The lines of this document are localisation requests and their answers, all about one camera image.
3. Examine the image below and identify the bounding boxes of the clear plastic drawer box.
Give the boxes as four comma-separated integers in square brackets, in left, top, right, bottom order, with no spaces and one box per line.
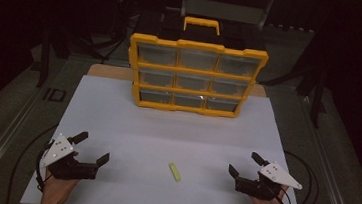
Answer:
[176,47,221,72]

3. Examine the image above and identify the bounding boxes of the yellow black organizer cabinet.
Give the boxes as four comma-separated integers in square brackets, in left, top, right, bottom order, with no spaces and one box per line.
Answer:
[122,10,273,122]

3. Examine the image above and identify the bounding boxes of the small yellow-green stick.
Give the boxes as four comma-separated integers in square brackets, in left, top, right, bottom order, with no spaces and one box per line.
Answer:
[166,161,183,182]

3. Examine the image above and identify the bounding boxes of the black stand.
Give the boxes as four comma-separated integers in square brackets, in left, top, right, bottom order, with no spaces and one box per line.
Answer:
[34,24,74,91]
[292,59,332,130]

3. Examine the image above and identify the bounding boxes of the rows of clear drawers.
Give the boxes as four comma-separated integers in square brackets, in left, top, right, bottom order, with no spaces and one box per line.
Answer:
[132,42,262,115]

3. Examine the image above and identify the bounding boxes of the white board sheet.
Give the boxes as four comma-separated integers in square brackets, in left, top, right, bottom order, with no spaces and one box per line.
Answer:
[20,69,316,204]

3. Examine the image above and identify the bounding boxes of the person's left hand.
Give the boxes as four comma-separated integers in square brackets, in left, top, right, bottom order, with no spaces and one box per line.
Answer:
[40,165,81,204]

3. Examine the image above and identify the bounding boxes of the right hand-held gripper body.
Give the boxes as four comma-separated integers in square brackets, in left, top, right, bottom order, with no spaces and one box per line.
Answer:
[233,157,306,204]

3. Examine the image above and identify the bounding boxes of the black cable loop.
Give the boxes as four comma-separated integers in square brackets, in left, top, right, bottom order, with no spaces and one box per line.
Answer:
[5,119,59,204]
[278,149,325,204]

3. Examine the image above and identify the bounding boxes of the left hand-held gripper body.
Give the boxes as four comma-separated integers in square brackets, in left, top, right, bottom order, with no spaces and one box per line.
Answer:
[39,131,103,184]

